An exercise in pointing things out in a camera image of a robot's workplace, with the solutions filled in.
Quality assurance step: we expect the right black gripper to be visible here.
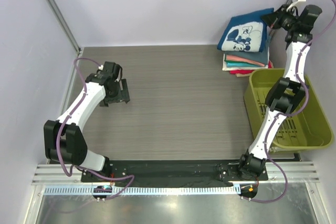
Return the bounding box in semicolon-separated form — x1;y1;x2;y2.
260;4;299;32

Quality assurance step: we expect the blue t shirt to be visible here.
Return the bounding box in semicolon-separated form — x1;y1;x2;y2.
217;8;274;52

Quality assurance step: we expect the olive green plastic basket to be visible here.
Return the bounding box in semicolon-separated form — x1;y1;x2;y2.
243;68;333;153

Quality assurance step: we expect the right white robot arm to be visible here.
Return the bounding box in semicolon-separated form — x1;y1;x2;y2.
236;5;322;180

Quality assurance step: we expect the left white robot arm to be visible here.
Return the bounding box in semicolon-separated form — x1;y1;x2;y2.
44;61;130;182

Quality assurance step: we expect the grey-blue folded t shirt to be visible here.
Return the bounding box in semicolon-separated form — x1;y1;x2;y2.
224;49;269;66

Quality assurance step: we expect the salmon folded t shirt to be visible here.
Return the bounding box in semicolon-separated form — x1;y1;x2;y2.
225;55;268;66

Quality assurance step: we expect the teal folded t shirt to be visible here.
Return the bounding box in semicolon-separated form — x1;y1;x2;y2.
226;61;260;68

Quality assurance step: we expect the red folded t shirt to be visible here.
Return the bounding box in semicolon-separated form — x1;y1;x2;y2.
229;61;274;77

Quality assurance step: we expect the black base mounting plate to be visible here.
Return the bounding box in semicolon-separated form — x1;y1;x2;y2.
80;159;268;188

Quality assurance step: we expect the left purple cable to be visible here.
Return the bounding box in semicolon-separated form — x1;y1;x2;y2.
56;57;135;214

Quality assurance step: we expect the perforated metal cable rail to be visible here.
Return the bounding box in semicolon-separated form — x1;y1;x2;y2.
44;184;241;196

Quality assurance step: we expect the left aluminium frame post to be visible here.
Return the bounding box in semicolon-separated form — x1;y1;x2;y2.
46;0;81;54

